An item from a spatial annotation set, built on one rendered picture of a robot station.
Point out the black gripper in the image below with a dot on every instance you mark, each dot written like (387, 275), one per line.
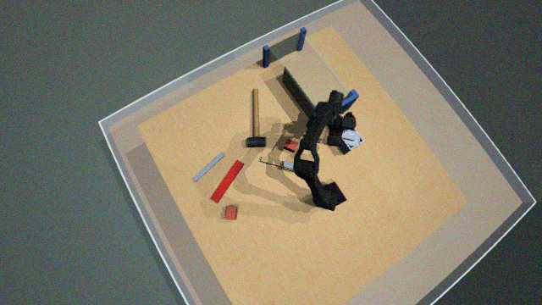
(335, 134)

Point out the dark blue rectangular frame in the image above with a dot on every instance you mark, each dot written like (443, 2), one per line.
(349, 101)

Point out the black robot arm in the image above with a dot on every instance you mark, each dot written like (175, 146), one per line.
(326, 114)

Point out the wooden-handled mallet with black head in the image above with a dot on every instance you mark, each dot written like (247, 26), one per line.
(255, 141)

